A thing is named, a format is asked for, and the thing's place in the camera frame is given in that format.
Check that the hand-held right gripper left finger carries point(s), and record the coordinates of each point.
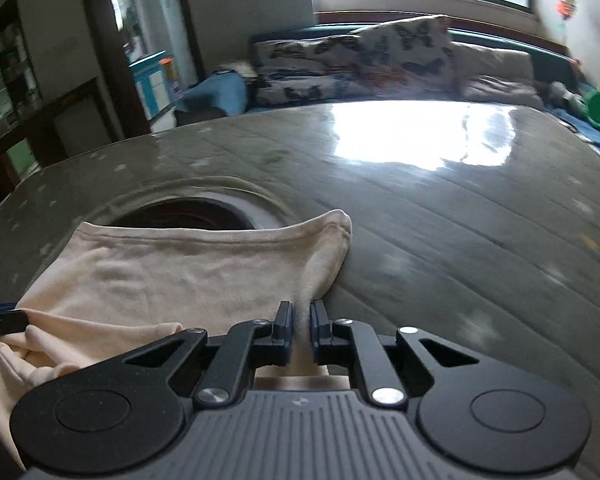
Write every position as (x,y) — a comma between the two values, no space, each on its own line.
(286,331)

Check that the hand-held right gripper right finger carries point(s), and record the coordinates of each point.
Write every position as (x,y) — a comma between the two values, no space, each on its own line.
(316,331)

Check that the cream garment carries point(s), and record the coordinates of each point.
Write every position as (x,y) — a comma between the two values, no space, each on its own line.
(155,280)

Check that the quilted star table cover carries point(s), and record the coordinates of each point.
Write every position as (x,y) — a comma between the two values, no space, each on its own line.
(430,240)

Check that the round black induction cooker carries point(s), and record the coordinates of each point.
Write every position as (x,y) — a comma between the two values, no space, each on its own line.
(180,215)

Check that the wooden counter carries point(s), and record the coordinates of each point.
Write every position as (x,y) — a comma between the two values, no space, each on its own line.
(80,115)

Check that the wooden display cabinet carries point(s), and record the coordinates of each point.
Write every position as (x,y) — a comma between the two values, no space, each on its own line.
(5,90)

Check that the blue towel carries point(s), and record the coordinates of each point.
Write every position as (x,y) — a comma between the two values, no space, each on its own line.
(215,92)

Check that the blue and white kitchen cabinet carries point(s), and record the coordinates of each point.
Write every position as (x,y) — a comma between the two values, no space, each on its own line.
(147,85)

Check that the beige knit blanket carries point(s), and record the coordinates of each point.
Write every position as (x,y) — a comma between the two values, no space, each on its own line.
(237,67)

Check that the beige cushion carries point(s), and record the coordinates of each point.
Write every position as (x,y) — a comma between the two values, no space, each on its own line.
(495,72)

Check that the teal sofa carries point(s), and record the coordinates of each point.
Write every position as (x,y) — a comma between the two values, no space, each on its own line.
(480,38)

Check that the dark wooden door frame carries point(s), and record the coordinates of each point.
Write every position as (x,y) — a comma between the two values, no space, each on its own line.
(125,85)

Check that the colourful wall toy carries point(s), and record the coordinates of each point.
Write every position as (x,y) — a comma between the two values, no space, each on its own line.
(566,6)

